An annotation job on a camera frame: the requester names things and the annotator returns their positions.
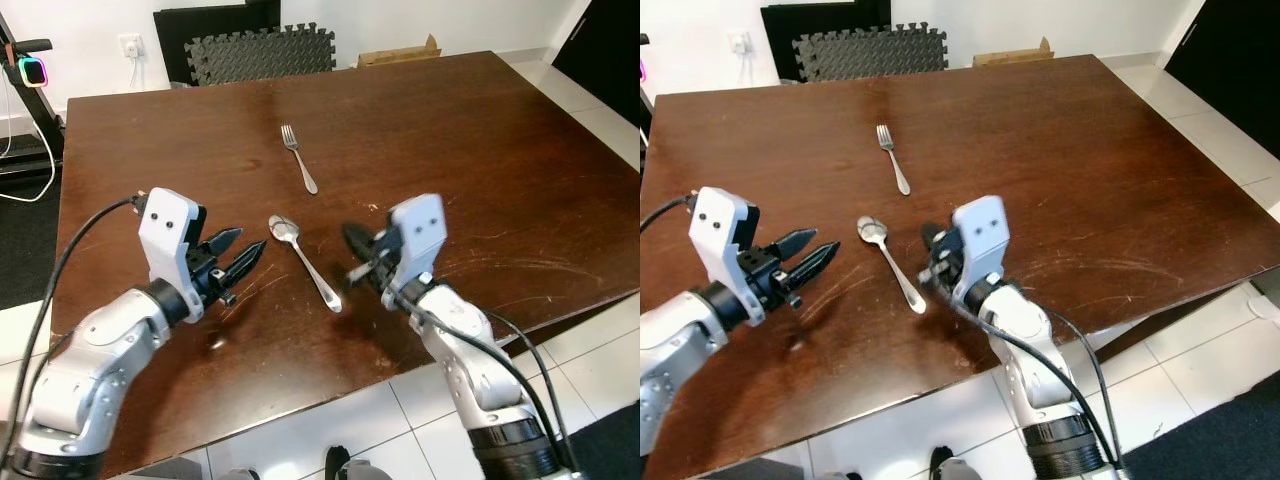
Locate black door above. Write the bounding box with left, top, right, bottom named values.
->
left=552, top=0, right=641, bottom=126
left=1165, top=0, right=1280, bottom=161

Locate black treadmill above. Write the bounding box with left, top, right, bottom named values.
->
left=0, top=12, right=66, bottom=191

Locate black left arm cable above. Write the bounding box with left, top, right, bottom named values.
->
left=640, top=194, right=701, bottom=237
left=0, top=193, right=149, bottom=476

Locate silver spoon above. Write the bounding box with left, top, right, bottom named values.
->
left=857, top=216, right=927, bottom=315
left=268, top=215, right=343, bottom=314

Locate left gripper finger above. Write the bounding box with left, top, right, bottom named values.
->
left=784, top=241, right=842, bottom=294
left=218, top=240, right=269, bottom=293
left=203, top=226, right=245, bottom=257
left=769, top=227, right=822, bottom=260

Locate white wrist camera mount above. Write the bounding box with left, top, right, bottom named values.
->
left=137, top=187, right=209, bottom=324
left=950, top=195, right=1010, bottom=307
left=690, top=186, right=761, bottom=303
left=385, top=193, right=447, bottom=292

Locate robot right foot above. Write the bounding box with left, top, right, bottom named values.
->
left=930, top=447, right=991, bottom=480
left=325, top=447, right=394, bottom=480

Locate black flat panel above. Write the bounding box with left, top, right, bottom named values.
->
left=760, top=0, right=893, bottom=83
left=153, top=0, right=282, bottom=86

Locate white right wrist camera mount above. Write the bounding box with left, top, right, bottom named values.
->
left=385, top=193, right=447, bottom=292
left=950, top=195, right=1010, bottom=307

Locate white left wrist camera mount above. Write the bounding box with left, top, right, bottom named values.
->
left=137, top=187, right=209, bottom=324
left=690, top=186, right=761, bottom=303

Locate white floor cable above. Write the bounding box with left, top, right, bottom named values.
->
left=0, top=75, right=58, bottom=203

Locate silver fork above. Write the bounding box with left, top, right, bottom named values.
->
left=281, top=124, right=319, bottom=195
left=877, top=124, right=912, bottom=196

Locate black foam puzzle mat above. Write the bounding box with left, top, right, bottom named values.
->
left=793, top=23, right=949, bottom=83
left=185, top=23, right=337, bottom=87

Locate dark floor carpet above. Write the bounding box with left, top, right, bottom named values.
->
left=0, top=170, right=63, bottom=311
left=1120, top=370, right=1280, bottom=480
left=568, top=403, right=641, bottom=480

